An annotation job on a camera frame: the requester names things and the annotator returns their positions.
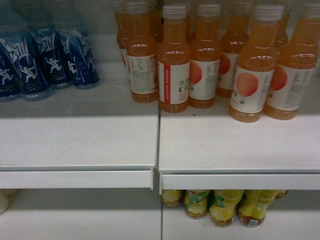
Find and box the right white shelf board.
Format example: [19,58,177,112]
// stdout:
[158,99,320,190]

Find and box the white shelf board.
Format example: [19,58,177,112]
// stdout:
[158,99,320,190]
[0,61,159,189]

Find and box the left white shelf board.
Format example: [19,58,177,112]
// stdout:
[0,61,159,189]

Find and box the lemon tea bottle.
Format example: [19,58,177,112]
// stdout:
[161,189,183,208]
[209,189,245,228]
[183,189,210,220]
[236,189,278,228]

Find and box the peach drink bottle red stripe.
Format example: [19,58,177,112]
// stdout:
[157,4,191,113]

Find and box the peach drink bottle nutrition label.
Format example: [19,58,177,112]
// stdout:
[126,0,158,103]

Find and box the peach drink bottle front right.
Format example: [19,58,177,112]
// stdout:
[228,4,285,123]

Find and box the peach drink bottle back left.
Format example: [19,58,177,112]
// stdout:
[113,0,131,73]

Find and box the peach drink bottle back centre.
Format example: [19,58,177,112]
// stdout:
[216,0,253,98]

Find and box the peach drink bottle far right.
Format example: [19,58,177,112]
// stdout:
[263,2,320,120]

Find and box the blue sports drink bottle left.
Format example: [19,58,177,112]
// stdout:
[0,23,21,102]

